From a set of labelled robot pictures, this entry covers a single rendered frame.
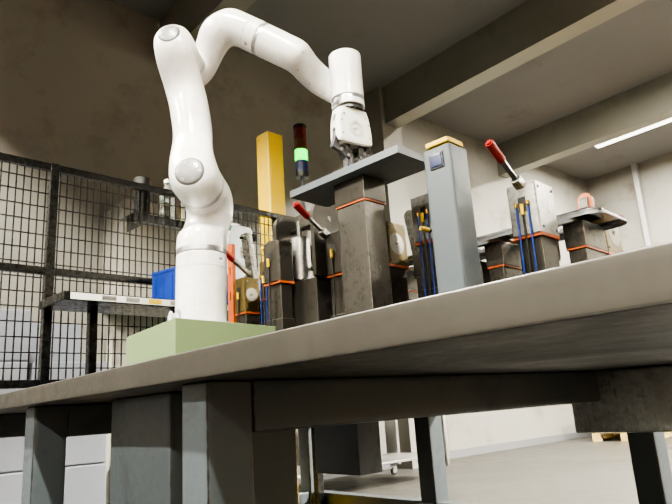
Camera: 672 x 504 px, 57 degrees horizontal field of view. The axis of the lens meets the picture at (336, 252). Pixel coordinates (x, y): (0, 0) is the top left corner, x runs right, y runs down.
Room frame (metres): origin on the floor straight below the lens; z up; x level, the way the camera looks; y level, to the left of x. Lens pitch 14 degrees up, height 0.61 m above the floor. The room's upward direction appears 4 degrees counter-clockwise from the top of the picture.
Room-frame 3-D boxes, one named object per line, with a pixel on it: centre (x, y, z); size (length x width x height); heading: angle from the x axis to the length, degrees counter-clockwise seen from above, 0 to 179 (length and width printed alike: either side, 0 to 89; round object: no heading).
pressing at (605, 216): (1.84, -0.16, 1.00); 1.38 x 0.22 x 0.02; 46
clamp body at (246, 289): (2.04, 0.32, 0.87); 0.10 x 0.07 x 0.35; 136
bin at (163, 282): (2.41, 0.57, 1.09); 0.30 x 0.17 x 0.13; 143
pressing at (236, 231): (2.37, 0.37, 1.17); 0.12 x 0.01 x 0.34; 136
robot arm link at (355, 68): (1.44, -0.06, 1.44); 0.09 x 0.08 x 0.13; 175
